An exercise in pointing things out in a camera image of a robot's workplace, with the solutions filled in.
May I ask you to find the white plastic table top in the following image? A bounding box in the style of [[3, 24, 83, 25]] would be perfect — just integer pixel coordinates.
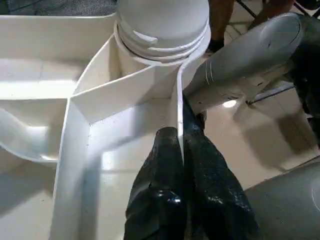
[[0, 13, 213, 240]]

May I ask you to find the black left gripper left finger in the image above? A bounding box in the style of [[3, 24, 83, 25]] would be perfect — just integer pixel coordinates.
[[123, 126, 186, 240]]

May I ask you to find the white plastic table leg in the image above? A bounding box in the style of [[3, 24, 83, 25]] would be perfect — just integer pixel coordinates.
[[113, 0, 212, 63]]

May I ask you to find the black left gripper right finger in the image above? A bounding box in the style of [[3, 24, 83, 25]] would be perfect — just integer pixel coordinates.
[[183, 129, 263, 240]]

